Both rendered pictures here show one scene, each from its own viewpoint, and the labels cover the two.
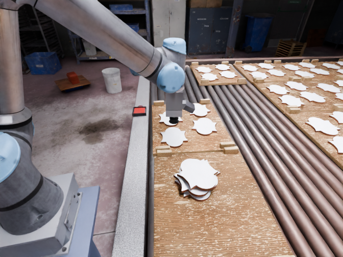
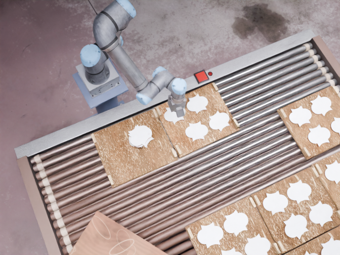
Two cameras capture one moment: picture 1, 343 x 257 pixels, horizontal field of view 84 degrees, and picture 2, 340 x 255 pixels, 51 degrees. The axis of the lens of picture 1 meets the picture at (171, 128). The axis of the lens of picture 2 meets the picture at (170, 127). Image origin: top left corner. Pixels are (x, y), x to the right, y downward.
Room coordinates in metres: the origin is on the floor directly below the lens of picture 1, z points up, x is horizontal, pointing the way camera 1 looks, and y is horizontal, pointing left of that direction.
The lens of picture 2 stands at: (0.26, -0.73, 2.96)
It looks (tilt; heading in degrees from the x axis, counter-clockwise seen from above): 70 degrees down; 62
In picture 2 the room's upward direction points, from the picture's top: 8 degrees clockwise
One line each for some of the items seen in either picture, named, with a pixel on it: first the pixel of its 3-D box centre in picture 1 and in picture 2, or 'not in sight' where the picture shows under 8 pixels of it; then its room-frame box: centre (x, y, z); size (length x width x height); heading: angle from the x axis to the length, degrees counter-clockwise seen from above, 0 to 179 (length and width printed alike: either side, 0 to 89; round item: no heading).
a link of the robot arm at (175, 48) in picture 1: (173, 56); (178, 88); (0.66, -0.01, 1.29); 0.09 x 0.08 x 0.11; 118
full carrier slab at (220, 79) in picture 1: (215, 72); (320, 120); (1.49, -0.35, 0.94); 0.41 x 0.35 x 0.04; 5
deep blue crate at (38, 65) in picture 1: (44, 63); not in sight; (4.18, 2.76, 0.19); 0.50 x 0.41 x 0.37; 93
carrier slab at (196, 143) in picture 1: (187, 124); (197, 118); (0.78, -0.08, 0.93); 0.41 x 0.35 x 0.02; 5
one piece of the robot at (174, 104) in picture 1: (179, 99); (177, 104); (0.66, -0.03, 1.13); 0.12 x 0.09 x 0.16; 89
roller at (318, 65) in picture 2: not in sight; (192, 119); (0.76, -0.06, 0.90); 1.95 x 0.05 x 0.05; 5
